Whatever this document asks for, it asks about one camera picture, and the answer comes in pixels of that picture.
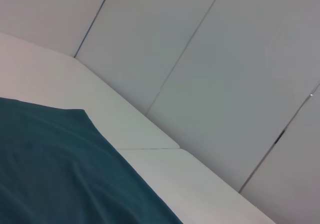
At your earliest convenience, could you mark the teal blue printed t-shirt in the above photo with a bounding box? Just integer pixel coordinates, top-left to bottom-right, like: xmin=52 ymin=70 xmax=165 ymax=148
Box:
xmin=0 ymin=96 xmax=185 ymax=224

